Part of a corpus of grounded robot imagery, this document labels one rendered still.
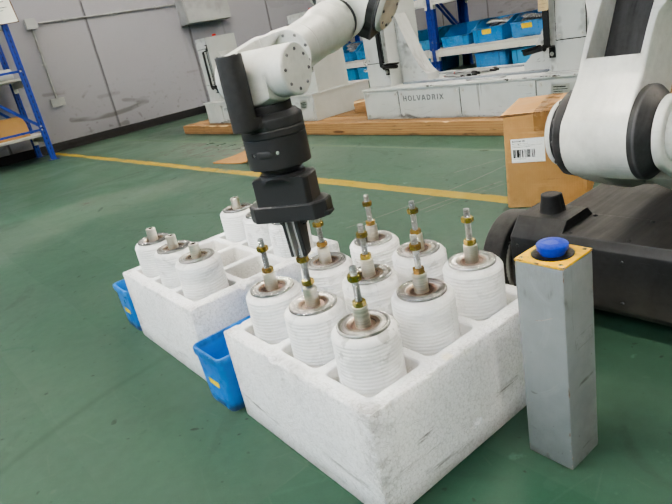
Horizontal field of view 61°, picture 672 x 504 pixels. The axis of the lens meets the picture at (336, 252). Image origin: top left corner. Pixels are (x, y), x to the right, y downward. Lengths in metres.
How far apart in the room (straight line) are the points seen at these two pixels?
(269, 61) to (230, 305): 0.60
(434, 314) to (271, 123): 0.35
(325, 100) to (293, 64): 3.45
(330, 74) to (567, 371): 3.62
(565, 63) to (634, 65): 1.97
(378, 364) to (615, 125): 0.50
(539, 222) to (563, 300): 0.47
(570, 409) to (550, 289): 0.18
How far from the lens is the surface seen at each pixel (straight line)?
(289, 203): 0.80
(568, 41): 2.93
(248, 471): 1.00
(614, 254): 1.13
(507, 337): 0.92
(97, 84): 7.23
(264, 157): 0.77
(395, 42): 3.68
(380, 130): 3.57
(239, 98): 0.74
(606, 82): 1.00
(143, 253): 1.42
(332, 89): 4.24
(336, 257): 1.04
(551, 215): 1.22
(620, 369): 1.12
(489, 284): 0.91
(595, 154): 0.97
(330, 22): 0.89
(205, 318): 1.19
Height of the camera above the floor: 0.63
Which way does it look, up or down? 21 degrees down
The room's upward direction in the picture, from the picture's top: 12 degrees counter-clockwise
